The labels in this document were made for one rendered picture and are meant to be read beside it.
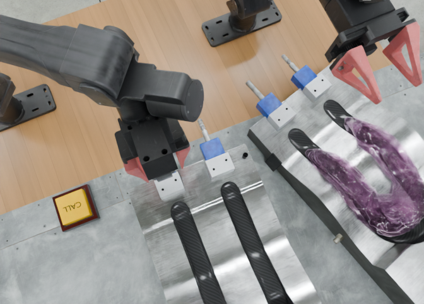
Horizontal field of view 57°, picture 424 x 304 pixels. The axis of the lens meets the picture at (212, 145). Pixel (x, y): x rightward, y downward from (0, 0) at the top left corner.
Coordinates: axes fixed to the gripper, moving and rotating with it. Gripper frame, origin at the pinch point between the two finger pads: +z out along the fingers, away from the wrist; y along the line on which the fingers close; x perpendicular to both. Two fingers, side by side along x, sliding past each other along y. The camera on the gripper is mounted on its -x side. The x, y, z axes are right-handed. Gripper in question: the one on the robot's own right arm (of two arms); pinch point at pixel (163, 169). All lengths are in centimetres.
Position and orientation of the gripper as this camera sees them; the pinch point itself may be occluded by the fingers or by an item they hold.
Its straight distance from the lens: 67.8
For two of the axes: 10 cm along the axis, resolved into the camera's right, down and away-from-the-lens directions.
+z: 1.6, 6.7, 7.3
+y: 9.2, -3.6, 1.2
